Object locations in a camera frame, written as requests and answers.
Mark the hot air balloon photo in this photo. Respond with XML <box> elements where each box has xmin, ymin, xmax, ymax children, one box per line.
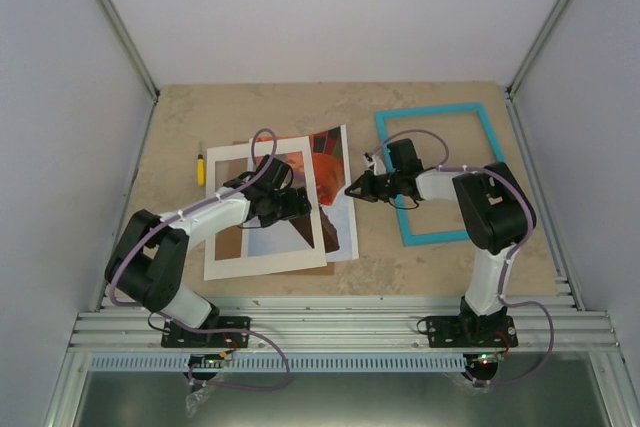
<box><xmin>241</xmin><ymin>125</ymin><xmax>359</xmax><ymax>264</ymax></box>

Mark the yellow handled screwdriver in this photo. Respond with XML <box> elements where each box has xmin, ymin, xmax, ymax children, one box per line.
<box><xmin>196</xmin><ymin>143</ymin><xmax>206</xmax><ymax>187</ymax></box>

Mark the white mat board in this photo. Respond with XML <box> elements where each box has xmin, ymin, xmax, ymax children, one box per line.
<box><xmin>204</xmin><ymin>137</ymin><xmax>326</xmax><ymax>280</ymax></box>

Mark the teal wooden picture frame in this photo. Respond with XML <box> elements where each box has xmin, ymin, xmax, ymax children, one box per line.
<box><xmin>374</xmin><ymin>102</ymin><xmax>506</xmax><ymax>247</ymax></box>

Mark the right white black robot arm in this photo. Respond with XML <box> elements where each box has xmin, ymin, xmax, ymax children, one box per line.
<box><xmin>345</xmin><ymin>139</ymin><xmax>536</xmax><ymax>348</ymax></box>

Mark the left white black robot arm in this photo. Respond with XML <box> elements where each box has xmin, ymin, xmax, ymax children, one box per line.
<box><xmin>105</xmin><ymin>155</ymin><xmax>311</xmax><ymax>346</ymax></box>

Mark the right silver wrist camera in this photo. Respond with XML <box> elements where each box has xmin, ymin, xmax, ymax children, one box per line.
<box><xmin>363</xmin><ymin>152</ymin><xmax>387</xmax><ymax>176</ymax></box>

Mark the aluminium rail platform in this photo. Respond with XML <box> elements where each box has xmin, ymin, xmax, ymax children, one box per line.
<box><xmin>69</xmin><ymin>295</ymin><xmax>620</xmax><ymax>353</ymax></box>

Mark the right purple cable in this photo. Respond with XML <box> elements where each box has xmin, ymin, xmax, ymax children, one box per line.
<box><xmin>369</xmin><ymin>129</ymin><xmax>555</xmax><ymax>388</ymax></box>

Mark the purple cable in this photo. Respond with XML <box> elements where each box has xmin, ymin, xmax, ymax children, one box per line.
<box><xmin>108</xmin><ymin>127</ymin><xmax>293</xmax><ymax>392</ymax></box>
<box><xmin>369</xmin><ymin>129</ymin><xmax>555</xmax><ymax>388</ymax></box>

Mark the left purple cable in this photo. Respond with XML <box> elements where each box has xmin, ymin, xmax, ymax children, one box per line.
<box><xmin>108</xmin><ymin>127</ymin><xmax>293</xmax><ymax>392</ymax></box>

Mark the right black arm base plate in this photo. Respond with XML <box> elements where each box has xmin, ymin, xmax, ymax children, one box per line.
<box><xmin>416</xmin><ymin>315</ymin><xmax>519</xmax><ymax>349</ymax></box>

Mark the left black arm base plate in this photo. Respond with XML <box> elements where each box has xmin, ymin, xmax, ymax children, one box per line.
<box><xmin>160</xmin><ymin>316</ymin><xmax>251</xmax><ymax>350</ymax></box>

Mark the grey slotted cable duct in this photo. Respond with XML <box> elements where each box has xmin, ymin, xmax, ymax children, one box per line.
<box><xmin>89</xmin><ymin>352</ymin><xmax>466</xmax><ymax>373</ymax></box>

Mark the left aluminium corner post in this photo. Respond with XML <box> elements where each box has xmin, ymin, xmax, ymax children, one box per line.
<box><xmin>96</xmin><ymin>0</ymin><xmax>160</xmax><ymax>103</ymax></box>

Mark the aluminium corner post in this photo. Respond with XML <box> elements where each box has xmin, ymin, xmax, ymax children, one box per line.
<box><xmin>504</xmin><ymin>0</ymin><xmax>574</xmax><ymax>101</ymax></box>
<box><xmin>96</xmin><ymin>0</ymin><xmax>160</xmax><ymax>103</ymax></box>

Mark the right aluminium corner post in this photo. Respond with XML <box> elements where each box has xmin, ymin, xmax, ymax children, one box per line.
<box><xmin>504</xmin><ymin>0</ymin><xmax>574</xmax><ymax>101</ymax></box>

